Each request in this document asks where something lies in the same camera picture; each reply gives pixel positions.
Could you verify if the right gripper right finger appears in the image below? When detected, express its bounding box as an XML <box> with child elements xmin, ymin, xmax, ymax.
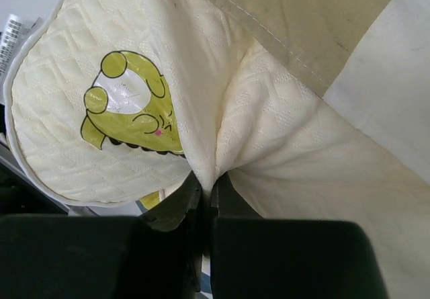
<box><xmin>210</xmin><ymin>175</ymin><xmax>388</xmax><ymax>298</ymax></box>

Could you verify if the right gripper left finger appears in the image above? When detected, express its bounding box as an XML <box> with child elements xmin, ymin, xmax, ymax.
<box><xmin>1</xmin><ymin>174</ymin><xmax>202</xmax><ymax>298</ymax></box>

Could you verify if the cream quilted pillow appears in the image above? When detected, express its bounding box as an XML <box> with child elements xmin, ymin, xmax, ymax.
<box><xmin>0</xmin><ymin>0</ymin><xmax>430</xmax><ymax>299</ymax></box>

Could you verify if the blue beige patchwork pillowcase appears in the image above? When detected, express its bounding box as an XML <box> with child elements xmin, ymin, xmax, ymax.
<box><xmin>198</xmin><ymin>0</ymin><xmax>430</xmax><ymax>185</ymax></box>

